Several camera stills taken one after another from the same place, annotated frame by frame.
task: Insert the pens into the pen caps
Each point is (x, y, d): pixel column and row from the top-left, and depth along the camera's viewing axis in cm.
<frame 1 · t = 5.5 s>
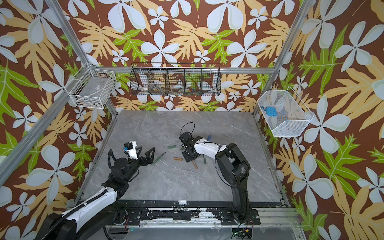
left hand: (146, 146, 81), fingers open
right hand: (188, 156, 95), fingers closed
green pen left: (158, 158, 96), point 2 cm above the table
green pen cap left: (171, 146, 103), on the table
brown pen cap: (178, 159, 97), on the table
brown pen: (194, 164, 95), on the table
blue object in basket: (270, 111, 88), point 27 cm above the table

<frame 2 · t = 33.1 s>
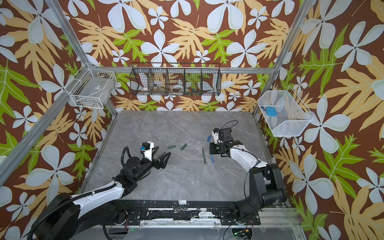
left hand: (163, 148, 79), fingers open
right hand: (208, 147, 91), fingers closed
blue pen: (212, 158, 90), point 7 cm above the table
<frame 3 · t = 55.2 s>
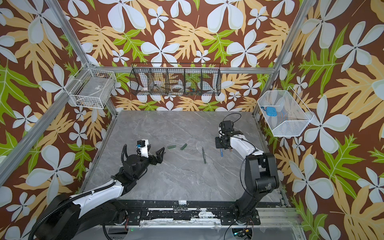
left hand: (155, 145, 82), fingers open
right hand: (218, 142, 95), fingers closed
blue pen: (222, 154, 95), point 4 cm above the table
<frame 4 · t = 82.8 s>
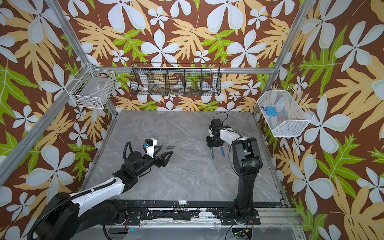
left hand: (165, 147, 79), fingers open
right hand: (209, 143, 101), fingers closed
green pen middle: (212, 153, 98), point 2 cm above the table
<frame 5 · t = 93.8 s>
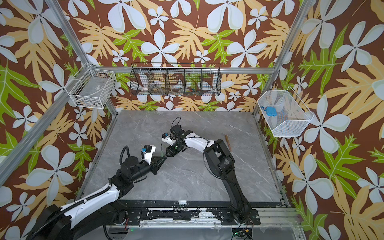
left hand: (164, 155, 79), fingers closed
right hand: (168, 152, 95), fingers open
